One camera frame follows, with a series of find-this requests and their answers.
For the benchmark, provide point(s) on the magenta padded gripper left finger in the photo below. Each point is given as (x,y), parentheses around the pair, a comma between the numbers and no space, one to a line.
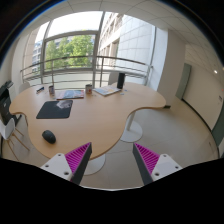
(70,166)

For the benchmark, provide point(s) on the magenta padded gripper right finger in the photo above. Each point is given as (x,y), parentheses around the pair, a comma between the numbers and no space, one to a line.
(153,166)

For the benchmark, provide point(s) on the black computer mouse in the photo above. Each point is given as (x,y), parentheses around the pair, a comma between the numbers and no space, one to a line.
(49,136)

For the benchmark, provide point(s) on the black mouse pad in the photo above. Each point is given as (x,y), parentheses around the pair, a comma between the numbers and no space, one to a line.
(55,109)

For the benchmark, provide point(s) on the wooden curved office table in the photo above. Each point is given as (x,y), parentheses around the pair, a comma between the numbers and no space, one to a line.
(97,119)

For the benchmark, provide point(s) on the white chair with wooden legs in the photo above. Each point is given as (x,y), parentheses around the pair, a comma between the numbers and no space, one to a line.
(7,131)

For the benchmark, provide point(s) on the white patterned mug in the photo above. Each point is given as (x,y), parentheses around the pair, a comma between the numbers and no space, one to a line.
(88,89)

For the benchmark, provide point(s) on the red patterned can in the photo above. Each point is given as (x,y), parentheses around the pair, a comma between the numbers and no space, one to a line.
(51,90)

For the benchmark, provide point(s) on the open notebook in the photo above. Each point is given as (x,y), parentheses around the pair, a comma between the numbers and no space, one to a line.
(106,90)

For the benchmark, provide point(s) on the small black device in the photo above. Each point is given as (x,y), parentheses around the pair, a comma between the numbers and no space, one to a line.
(40,89)

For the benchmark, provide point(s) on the black speaker box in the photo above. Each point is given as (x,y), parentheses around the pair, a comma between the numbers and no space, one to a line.
(121,80)

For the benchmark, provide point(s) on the metal railing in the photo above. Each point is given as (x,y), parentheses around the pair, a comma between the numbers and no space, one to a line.
(77,71)

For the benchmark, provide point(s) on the grey door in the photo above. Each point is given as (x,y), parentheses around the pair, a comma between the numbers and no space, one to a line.
(184,81)

